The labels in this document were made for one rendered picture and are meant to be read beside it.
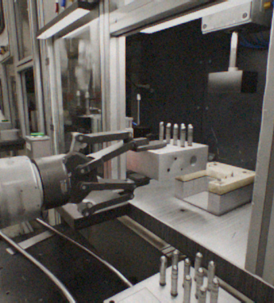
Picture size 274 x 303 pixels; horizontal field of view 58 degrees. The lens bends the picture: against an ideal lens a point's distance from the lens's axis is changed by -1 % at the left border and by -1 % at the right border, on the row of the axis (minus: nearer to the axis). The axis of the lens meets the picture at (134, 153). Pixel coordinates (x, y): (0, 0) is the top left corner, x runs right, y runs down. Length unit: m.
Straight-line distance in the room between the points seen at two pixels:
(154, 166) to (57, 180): 0.17
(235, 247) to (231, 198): 0.14
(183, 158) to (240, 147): 0.44
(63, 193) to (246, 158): 0.65
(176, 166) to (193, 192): 0.20
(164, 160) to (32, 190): 0.21
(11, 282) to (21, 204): 0.48
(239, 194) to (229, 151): 0.33
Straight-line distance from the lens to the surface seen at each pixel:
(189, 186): 0.61
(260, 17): 0.60
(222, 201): 0.55
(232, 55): 0.62
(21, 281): 0.79
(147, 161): 0.44
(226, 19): 0.60
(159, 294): 0.33
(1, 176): 0.33
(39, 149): 0.82
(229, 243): 0.47
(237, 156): 0.89
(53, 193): 0.35
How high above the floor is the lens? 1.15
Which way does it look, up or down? 13 degrees down
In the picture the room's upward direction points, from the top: straight up
